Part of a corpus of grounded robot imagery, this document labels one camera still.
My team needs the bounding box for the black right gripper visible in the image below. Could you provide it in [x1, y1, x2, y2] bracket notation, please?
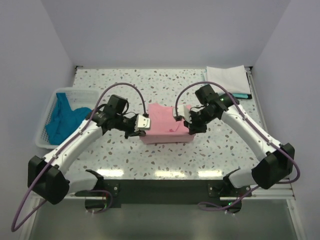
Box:
[183, 107, 217, 135]

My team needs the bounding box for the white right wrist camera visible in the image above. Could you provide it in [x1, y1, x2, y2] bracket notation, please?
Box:
[172, 105, 192, 123]

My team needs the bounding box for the aluminium frame rail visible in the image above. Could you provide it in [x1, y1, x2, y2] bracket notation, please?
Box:
[31, 176, 296, 200]

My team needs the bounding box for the blue t shirt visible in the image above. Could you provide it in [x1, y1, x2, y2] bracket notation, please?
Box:
[45, 92, 92, 145]

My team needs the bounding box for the pink t shirt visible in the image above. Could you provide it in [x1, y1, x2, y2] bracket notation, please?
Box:
[139, 103, 195, 145]

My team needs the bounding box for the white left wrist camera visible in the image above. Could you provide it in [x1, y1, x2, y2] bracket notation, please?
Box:
[135, 114, 151, 131]

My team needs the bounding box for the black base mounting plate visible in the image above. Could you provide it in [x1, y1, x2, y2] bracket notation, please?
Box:
[81, 179, 253, 213]

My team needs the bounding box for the folded teal t shirt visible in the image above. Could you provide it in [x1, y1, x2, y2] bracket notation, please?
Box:
[202, 71, 252, 100]

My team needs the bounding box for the folded white t shirt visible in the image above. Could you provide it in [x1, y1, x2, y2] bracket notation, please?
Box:
[204, 65, 251, 95]

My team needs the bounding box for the folded black t shirt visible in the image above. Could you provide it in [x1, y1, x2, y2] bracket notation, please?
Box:
[233, 73, 252, 100]

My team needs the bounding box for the white plastic basket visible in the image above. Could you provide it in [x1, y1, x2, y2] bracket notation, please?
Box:
[35, 87, 100, 150]

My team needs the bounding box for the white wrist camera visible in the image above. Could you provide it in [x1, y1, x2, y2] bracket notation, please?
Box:
[135, 114, 151, 131]
[172, 105, 192, 123]

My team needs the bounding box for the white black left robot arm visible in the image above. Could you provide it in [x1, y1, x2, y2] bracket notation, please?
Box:
[27, 94, 151, 205]

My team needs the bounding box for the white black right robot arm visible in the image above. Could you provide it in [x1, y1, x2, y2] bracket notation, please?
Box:
[184, 84, 296, 197]

